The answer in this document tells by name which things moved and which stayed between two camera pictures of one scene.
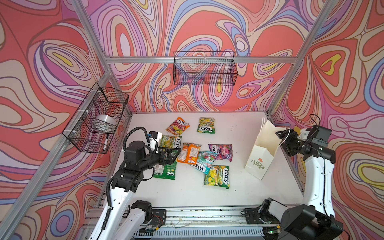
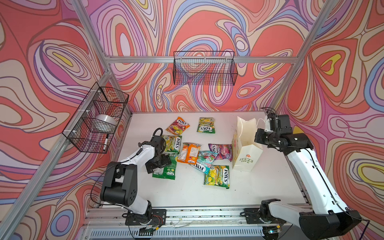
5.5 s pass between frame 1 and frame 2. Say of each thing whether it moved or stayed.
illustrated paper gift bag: moved
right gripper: moved
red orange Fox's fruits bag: stayed
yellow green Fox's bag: stayed
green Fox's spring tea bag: stayed
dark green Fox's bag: stayed
